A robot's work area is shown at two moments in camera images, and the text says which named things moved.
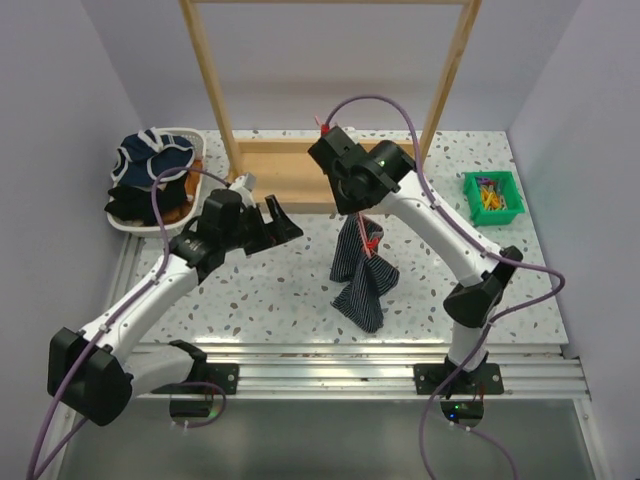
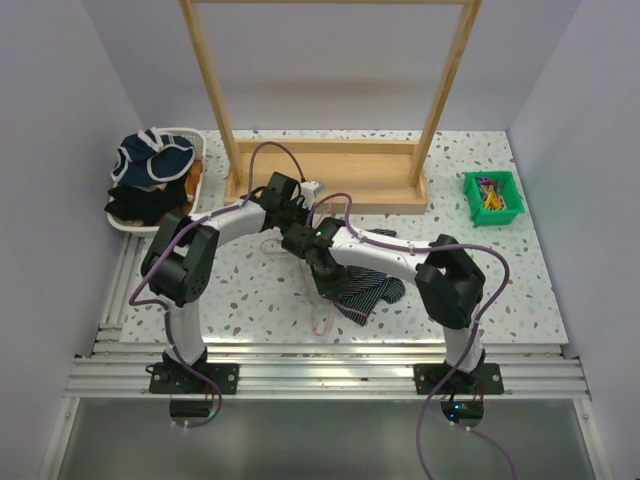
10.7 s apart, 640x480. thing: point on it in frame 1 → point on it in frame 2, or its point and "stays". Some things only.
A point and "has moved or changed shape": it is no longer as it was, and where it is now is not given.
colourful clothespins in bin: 491,198 stays
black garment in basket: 136,203 stays
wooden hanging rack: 282,169 stays
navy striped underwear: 356,260 has moved or changed shape
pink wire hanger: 364,235 → 304,288
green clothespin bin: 494,198 stays
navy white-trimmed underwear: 147,154 stays
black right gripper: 344,206 → 330,288
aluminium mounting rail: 530,371 stays
